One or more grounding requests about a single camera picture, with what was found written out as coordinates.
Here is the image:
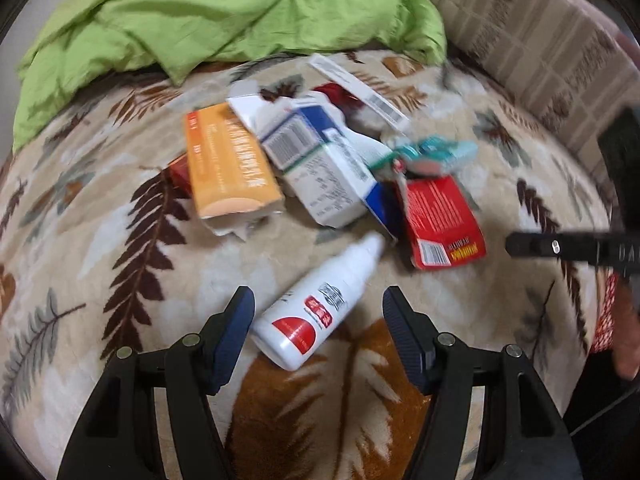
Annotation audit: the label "red cardboard box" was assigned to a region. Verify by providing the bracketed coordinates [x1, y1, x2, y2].
[395, 175, 487, 272]

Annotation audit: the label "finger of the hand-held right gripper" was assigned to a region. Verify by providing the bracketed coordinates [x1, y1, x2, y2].
[505, 231, 601, 265]

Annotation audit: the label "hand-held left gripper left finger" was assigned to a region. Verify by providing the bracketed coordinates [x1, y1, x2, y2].
[56, 285, 257, 480]

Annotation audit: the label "person's right hand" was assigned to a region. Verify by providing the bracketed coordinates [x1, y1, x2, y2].
[612, 285, 640, 381]

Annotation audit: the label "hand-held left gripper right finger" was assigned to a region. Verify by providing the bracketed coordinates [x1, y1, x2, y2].
[381, 285, 583, 480]

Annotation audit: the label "white spray bottle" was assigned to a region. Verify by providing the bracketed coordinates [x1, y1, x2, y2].
[250, 232, 387, 372]

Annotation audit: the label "person's dark trousers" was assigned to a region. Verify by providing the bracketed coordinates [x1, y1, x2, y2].
[565, 350, 640, 480]

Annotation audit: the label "beige striped pillow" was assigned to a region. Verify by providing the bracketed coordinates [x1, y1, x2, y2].
[425, 0, 640, 161]

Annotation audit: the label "long white box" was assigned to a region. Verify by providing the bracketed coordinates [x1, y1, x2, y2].
[306, 53, 411, 133]

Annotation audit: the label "orange cardboard box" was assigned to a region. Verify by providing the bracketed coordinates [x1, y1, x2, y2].
[184, 102, 285, 241]

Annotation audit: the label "green blanket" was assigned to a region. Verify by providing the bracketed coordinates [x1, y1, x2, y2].
[12, 0, 448, 153]

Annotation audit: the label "teal packet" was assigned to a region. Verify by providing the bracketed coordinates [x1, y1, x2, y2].
[395, 135, 478, 176]

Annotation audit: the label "white and blue box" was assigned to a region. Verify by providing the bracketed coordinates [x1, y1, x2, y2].
[227, 95, 401, 243]

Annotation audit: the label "leaf printed blanket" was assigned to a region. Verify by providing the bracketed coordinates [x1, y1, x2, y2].
[0, 50, 640, 480]

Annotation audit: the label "small red wrapper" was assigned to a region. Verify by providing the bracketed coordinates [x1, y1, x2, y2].
[312, 82, 366, 116]

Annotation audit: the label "red patterned garment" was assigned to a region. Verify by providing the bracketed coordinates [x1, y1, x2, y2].
[592, 270, 621, 358]

